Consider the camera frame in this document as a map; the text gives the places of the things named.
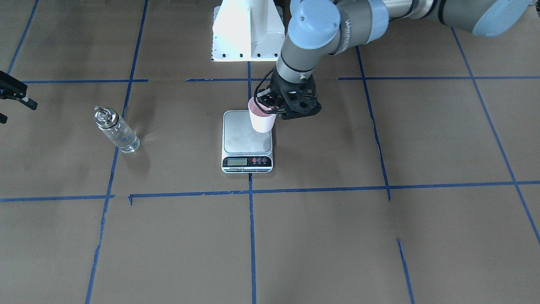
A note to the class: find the pink paper cup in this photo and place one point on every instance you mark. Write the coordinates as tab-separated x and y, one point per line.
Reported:
260	121

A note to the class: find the glass sauce dispenser bottle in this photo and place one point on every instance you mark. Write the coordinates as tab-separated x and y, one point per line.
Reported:
116	129

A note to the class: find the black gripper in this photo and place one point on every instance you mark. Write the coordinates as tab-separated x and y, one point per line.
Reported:
278	89

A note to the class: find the white digital kitchen scale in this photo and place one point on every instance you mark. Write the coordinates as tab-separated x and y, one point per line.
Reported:
244	150

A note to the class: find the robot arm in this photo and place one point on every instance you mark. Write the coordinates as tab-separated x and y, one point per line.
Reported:
329	27

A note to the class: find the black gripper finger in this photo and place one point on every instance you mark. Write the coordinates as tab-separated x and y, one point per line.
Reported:
3	118
13	89

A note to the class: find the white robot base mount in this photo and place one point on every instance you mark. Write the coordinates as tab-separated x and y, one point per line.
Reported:
247	31

